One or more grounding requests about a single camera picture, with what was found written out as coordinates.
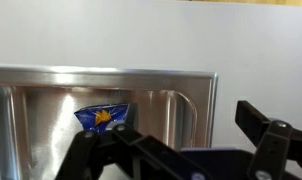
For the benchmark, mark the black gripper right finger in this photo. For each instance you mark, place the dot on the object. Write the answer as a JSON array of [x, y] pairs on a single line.
[[274, 140]]

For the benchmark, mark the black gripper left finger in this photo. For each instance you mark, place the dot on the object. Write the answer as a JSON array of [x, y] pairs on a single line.
[[124, 150]]

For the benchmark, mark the blue dorito chip bag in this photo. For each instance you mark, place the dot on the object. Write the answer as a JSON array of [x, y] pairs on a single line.
[[102, 116]]

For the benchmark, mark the stainless steel sink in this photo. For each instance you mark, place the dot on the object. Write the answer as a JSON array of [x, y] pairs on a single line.
[[141, 96]]

